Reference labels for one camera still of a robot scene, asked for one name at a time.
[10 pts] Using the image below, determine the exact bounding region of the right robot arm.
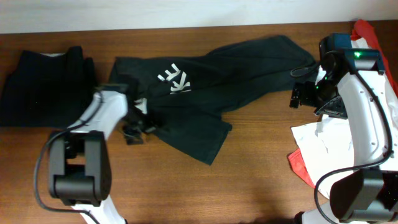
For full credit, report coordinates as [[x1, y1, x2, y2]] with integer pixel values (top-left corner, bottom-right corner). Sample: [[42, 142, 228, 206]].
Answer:
[[290, 48, 397, 223]]

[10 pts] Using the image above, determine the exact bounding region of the dark green Nike t-shirt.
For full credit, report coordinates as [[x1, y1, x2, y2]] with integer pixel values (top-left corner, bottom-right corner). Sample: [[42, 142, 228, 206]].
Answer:
[[109, 35, 315, 164]]

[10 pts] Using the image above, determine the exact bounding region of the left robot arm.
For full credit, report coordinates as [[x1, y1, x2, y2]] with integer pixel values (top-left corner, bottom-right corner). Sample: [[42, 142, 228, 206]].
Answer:
[[46, 84, 155, 223]]

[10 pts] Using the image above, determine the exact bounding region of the folded black clothes stack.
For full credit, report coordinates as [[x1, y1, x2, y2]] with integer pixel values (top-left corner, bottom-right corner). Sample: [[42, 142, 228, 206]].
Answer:
[[1, 46, 98, 128]]

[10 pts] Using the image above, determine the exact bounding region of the red garment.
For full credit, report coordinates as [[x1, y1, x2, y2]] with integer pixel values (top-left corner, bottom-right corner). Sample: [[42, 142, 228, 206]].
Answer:
[[288, 19, 397, 197]]

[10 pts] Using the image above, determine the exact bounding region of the white t-shirt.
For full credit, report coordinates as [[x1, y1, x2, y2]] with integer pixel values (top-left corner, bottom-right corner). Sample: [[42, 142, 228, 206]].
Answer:
[[290, 34, 397, 197]]

